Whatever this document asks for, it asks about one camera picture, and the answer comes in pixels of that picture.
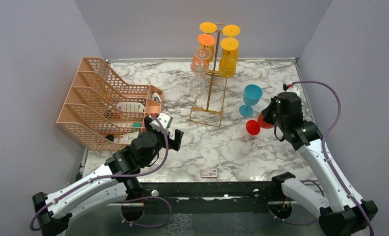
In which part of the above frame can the red wine glass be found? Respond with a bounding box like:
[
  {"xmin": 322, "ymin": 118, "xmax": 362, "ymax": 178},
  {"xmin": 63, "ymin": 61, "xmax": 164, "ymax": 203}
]
[{"xmin": 246, "ymin": 114, "xmax": 274, "ymax": 136}]

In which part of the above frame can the blue wine glass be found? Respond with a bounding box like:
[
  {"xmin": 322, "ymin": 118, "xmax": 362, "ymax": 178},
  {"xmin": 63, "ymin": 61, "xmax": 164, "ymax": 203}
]
[{"xmin": 239, "ymin": 84, "xmax": 263, "ymax": 117}]

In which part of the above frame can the yellow wine glass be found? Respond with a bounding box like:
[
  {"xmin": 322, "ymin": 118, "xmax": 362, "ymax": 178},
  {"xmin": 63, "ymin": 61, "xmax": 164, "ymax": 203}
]
[
  {"xmin": 219, "ymin": 37, "xmax": 239, "ymax": 78},
  {"xmin": 222, "ymin": 24, "xmax": 241, "ymax": 37},
  {"xmin": 199, "ymin": 22, "xmax": 218, "ymax": 34}
]

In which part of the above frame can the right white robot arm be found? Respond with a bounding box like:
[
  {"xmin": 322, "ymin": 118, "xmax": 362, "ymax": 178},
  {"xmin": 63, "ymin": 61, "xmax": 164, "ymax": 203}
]
[{"xmin": 261, "ymin": 92, "xmax": 378, "ymax": 236}]

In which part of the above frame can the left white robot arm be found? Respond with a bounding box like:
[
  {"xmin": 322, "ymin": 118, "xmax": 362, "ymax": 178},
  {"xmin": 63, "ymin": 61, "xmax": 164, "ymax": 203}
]
[{"xmin": 29, "ymin": 113, "xmax": 183, "ymax": 236}]

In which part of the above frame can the gold wine glass rack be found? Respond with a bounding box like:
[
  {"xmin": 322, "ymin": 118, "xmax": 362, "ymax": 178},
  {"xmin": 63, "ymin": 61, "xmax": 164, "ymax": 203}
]
[{"xmin": 189, "ymin": 23, "xmax": 229, "ymax": 127}]

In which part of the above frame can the clear wine glass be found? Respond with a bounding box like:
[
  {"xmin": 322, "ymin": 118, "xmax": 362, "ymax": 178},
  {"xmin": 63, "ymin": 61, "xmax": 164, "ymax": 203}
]
[{"xmin": 189, "ymin": 60, "xmax": 209, "ymax": 99}]

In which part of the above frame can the orange wine glass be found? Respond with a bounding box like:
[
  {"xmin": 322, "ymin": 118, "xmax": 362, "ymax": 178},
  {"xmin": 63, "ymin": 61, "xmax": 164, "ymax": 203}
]
[{"xmin": 192, "ymin": 33, "xmax": 216, "ymax": 64}]

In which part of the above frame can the small red white card box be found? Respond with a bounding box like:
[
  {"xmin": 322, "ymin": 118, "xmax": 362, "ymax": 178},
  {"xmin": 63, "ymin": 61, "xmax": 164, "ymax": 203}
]
[{"xmin": 200, "ymin": 169, "xmax": 218, "ymax": 178}]

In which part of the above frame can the peach plastic file organizer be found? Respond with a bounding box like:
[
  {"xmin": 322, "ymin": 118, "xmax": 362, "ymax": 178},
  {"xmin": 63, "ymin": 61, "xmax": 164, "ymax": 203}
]
[{"xmin": 56, "ymin": 57, "xmax": 164, "ymax": 151}]

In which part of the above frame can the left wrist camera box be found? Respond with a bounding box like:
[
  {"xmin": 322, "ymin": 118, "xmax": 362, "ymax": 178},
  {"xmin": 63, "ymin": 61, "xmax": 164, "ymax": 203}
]
[{"xmin": 149, "ymin": 113, "xmax": 173, "ymax": 132}]

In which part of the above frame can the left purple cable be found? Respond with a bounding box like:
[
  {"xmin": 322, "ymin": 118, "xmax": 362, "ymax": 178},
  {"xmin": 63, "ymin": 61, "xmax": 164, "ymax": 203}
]
[{"xmin": 29, "ymin": 114, "xmax": 173, "ymax": 232}]

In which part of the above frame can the purple cable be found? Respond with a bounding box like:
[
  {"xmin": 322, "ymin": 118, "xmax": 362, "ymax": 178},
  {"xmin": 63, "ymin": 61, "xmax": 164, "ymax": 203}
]
[
  {"xmin": 29, "ymin": 114, "xmax": 173, "ymax": 232},
  {"xmin": 268, "ymin": 81, "xmax": 376, "ymax": 236}
]

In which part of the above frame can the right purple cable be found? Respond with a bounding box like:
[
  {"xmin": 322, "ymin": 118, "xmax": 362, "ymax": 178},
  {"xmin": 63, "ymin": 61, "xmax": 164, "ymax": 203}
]
[{"xmin": 268, "ymin": 81, "xmax": 376, "ymax": 236}]

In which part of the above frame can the black mounting rail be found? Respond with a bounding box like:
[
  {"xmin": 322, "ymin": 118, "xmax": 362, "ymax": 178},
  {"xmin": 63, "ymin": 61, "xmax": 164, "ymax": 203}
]
[{"xmin": 119, "ymin": 181, "xmax": 287, "ymax": 216}]

